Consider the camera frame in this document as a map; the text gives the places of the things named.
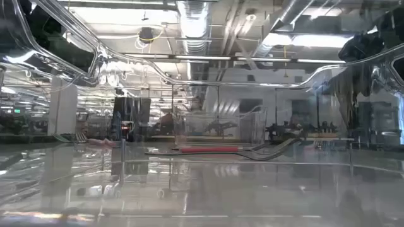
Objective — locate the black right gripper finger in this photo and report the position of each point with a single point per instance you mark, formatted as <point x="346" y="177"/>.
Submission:
<point x="348" y="50"/>

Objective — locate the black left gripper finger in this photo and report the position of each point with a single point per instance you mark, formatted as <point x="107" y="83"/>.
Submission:
<point x="85" y="64"/>

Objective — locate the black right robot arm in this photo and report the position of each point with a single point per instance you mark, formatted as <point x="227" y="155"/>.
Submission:
<point x="391" y="22"/>

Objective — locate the white building pillar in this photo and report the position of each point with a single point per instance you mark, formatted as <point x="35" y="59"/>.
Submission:
<point x="63" y="107"/>

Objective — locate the black ceiling-hung device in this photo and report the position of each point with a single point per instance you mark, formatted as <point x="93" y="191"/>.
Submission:
<point x="146" y="33"/>

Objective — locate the black standing panel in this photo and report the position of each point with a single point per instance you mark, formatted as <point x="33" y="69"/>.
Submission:
<point x="139" y="110"/>

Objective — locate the dark equipment rack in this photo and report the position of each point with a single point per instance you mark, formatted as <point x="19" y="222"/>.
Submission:
<point x="382" y="116"/>

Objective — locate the green exit sign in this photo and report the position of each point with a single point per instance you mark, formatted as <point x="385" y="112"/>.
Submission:
<point x="16" y="111"/>

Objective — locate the wooden background workbench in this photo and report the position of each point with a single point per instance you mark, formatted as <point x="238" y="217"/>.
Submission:
<point x="328" y="135"/>

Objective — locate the clear plastic tray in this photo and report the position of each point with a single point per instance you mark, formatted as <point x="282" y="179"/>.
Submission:
<point x="221" y="126"/>
<point x="202" y="201"/>

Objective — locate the ribbed silver air duct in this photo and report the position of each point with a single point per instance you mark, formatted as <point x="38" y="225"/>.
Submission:
<point x="284" y="19"/>
<point x="192" y="28"/>

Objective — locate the black aluminium table frame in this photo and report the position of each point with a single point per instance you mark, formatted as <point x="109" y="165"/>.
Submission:
<point x="25" y="138"/>

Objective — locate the long ceiling light rail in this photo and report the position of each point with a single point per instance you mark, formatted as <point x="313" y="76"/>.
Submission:
<point x="202" y="58"/>

